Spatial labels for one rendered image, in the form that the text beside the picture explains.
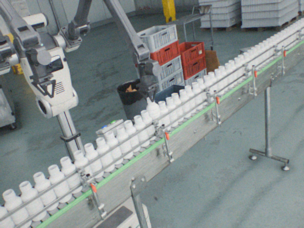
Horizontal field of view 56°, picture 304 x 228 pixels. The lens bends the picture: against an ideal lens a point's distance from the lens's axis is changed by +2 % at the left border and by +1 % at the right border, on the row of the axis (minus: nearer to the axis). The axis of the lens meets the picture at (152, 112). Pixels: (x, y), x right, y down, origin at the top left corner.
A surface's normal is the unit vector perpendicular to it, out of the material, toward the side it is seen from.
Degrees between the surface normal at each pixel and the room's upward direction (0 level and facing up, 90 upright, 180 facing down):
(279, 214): 0
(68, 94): 90
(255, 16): 90
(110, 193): 90
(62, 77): 90
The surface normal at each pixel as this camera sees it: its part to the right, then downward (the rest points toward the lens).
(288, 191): -0.18, -0.89
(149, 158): 0.69, 0.18
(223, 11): -0.72, 0.41
